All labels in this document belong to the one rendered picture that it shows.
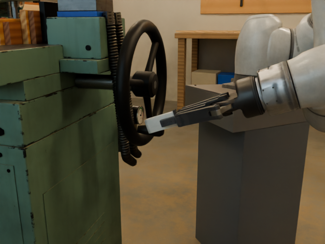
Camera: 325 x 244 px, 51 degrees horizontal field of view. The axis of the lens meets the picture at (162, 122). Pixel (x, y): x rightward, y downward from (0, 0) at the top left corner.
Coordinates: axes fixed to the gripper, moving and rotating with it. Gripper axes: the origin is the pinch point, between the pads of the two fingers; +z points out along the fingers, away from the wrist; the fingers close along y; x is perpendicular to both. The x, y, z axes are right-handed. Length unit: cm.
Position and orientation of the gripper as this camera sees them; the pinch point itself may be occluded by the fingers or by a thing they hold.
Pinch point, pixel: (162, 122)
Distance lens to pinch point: 70.8
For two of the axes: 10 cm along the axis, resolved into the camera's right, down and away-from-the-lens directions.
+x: 3.3, 9.3, 1.6
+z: -9.0, 2.6, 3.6
